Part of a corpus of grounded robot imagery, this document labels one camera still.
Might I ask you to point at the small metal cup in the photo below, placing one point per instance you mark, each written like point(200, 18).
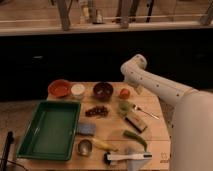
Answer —
point(84, 147)

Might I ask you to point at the white dish brush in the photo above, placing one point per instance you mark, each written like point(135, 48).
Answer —
point(108, 157)

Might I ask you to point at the orange bowl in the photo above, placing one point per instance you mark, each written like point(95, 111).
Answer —
point(59, 88)

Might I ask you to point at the grey folded cloth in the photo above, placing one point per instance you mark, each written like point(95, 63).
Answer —
point(135, 165)

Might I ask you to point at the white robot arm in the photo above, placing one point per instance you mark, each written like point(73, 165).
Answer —
point(192, 121)

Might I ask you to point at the black stand at left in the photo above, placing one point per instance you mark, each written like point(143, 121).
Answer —
point(3, 160)

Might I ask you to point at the green chili pepper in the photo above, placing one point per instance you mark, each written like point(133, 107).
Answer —
point(136, 137)

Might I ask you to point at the grey blue sponge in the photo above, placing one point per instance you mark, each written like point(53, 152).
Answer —
point(86, 128)

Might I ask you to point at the white paper cup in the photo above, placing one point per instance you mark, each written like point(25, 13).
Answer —
point(78, 91)

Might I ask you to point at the green plastic tray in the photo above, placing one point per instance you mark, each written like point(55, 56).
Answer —
point(51, 133)

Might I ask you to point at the bunch of dark grapes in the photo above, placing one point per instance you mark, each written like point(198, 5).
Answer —
point(100, 111)

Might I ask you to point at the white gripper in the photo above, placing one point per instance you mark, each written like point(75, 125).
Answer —
point(138, 89)

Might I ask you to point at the dark maroon bowl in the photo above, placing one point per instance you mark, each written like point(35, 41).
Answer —
point(103, 91)

